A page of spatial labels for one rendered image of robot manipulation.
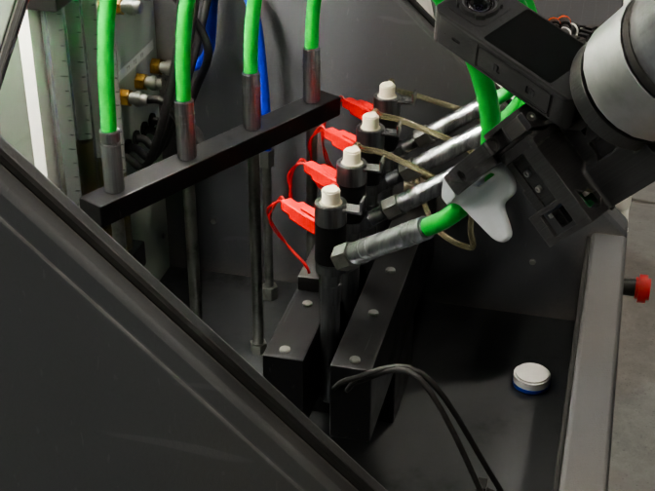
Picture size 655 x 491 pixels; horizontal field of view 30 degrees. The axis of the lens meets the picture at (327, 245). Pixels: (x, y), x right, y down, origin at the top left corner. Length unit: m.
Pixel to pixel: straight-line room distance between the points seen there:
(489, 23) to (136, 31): 0.65
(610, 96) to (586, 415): 0.48
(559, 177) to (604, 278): 0.56
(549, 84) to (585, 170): 0.06
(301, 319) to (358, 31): 0.34
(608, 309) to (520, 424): 0.15
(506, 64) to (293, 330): 0.46
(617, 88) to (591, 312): 0.59
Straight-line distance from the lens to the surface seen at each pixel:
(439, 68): 1.32
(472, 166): 0.77
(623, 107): 0.67
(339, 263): 0.95
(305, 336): 1.11
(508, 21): 0.75
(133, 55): 1.33
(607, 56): 0.67
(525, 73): 0.72
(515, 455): 1.23
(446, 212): 0.87
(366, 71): 1.34
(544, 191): 0.77
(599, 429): 1.08
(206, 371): 0.73
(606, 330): 1.21
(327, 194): 1.04
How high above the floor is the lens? 1.61
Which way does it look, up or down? 30 degrees down
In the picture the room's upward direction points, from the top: straight up
